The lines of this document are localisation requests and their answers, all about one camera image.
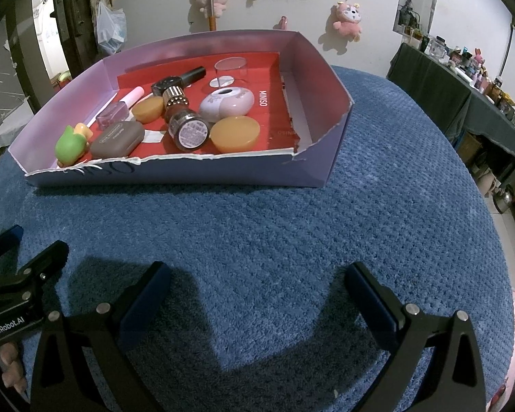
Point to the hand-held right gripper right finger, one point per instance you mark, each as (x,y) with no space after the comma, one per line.
(371,304)

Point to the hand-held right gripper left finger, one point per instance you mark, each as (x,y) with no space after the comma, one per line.
(148,304)

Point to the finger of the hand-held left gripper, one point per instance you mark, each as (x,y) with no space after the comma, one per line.
(40,264)
(2,242)

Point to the brown rounded case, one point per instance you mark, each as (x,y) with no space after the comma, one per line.
(116,139)

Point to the purple nail polish bottle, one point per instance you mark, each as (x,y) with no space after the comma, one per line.
(111,113)

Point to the dark red jar silver lid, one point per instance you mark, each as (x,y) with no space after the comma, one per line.
(192,132)

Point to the orange half-round block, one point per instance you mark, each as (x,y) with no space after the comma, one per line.
(148,109)
(235,135)

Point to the pink oval case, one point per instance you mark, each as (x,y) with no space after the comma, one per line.
(225,103)

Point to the black nail polish bottle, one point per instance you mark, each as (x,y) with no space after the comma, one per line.
(171,83)

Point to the purple cardboard box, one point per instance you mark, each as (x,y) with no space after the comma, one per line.
(313,86)

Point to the clear plastic cup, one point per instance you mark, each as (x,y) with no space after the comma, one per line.
(231,66)

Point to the person's left hand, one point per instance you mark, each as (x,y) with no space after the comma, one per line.
(10,371)

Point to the blue fleece blanket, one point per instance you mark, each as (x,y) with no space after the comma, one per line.
(283,231)

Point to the star-printed curtain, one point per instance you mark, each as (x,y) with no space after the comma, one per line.
(4,103)

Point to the metal kettle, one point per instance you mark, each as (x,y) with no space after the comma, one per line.
(503,199)

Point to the table with dark green cloth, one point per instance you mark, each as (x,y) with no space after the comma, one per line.
(446,94)

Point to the dark wooden door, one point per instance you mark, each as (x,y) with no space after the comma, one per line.
(73,21)

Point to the clear plastic bag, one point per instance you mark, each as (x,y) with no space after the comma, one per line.
(110,30)

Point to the clutter of bottles and jars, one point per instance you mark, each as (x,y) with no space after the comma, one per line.
(467,62)

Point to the small pink wall hook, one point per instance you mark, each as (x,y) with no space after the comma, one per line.
(283,22)

